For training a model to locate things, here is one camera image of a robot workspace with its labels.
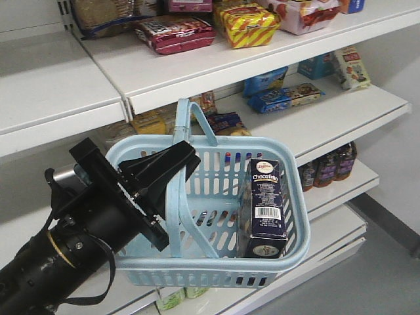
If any dark blue Chocofello cookie box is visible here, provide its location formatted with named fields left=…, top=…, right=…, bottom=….
left=236, top=159, right=288, bottom=259

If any blue cookie pack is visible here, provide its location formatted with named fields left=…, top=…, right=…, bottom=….
left=247, top=83, right=325, bottom=114

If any magenta snack bag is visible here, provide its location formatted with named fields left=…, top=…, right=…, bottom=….
left=134, top=15, right=216, bottom=55

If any yellow red striped snack pack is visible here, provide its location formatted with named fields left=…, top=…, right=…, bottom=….
left=213, top=1, right=280, bottom=49

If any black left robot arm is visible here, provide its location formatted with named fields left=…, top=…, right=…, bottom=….
left=1, top=138, right=200, bottom=314

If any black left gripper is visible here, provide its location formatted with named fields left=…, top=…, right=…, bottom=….
left=45, top=138, right=201, bottom=263

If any light blue plastic basket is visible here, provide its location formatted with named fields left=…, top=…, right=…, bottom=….
left=106, top=99, right=310, bottom=288

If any white supermarket shelf unit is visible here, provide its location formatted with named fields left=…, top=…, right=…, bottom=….
left=0, top=0, right=420, bottom=315

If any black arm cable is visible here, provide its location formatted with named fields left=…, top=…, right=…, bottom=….
left=45, top=183, right=117, bottom=306

